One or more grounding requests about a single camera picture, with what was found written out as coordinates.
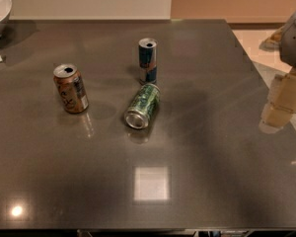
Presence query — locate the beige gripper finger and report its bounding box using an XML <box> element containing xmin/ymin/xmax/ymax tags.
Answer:
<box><xmin>259</xmin><ymin>67</ymin><xmax>296</xmax><ymax>133</ymax></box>

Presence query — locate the green soda can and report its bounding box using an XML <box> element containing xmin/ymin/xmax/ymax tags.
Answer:
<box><xmin>124</xmin><ymin>83</ymin><xmax>160</xmax><ymax>129</ymax></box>

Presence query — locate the blue silver energy can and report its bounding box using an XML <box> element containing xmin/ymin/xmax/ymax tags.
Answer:
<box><xmin>138</xmin><ymin>38</ymin><xmax>157</xmax><ymax>84</ymax></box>

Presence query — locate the brown soda can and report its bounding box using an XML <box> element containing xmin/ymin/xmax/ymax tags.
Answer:
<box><xmin>53</xmin><ymin>64</ymin><xmax>89</xmax><ymax>114</ymax></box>

